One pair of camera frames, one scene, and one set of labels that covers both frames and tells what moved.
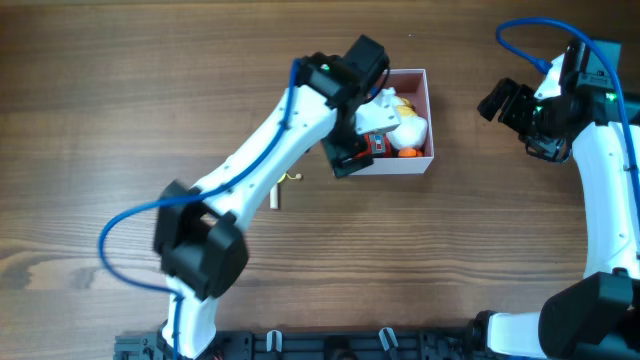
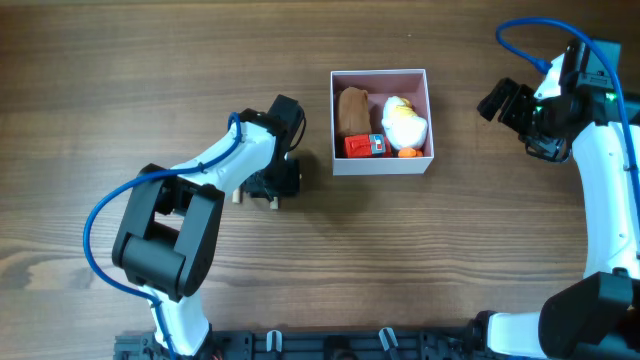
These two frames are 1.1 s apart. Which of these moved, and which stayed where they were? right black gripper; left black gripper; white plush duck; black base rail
Moved: left black gripper
Stayed: black base rail; white plush duck; right black gripper
